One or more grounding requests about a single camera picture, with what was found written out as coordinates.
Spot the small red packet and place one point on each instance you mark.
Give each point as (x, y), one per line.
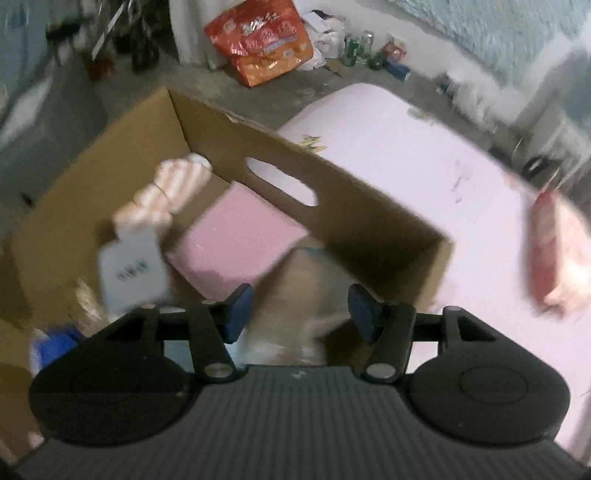
(395, 50)

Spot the blue white packet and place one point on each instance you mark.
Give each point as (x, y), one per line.
(53, 344)

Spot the pink cloth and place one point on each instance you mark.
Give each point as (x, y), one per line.
(235, 240)

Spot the white curtain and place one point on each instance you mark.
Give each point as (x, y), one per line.
(189, 32)

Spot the blue floral cloth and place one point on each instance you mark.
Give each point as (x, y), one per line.
(485, 37)

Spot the small blue box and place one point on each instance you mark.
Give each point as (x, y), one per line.
(398, 70)

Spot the white tissue packet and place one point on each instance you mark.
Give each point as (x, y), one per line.
(134, 272)

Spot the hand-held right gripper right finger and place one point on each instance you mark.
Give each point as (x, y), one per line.
(362, 314)

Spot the brown cardboard box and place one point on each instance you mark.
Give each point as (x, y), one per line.
(360, 207)

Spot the red pink wet wipes packet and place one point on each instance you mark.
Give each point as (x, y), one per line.
(554, 254)

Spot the crumpled white plastic bag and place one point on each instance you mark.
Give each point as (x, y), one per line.
(325, 34)

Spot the red snack bag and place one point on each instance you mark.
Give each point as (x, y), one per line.
(258, 41)

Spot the orange striped cloth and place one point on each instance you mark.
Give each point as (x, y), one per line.
(161, 189)

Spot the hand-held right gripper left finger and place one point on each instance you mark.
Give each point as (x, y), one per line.
(238, 314)

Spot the metal folding frame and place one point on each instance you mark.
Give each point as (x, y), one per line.
(120, 32)

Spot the pink plush toy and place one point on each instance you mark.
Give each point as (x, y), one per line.
(291, 300)

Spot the pink printed mat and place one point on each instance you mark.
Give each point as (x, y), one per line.
(392, 152)

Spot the clear plastic packet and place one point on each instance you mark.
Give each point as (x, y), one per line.
(90, 300)

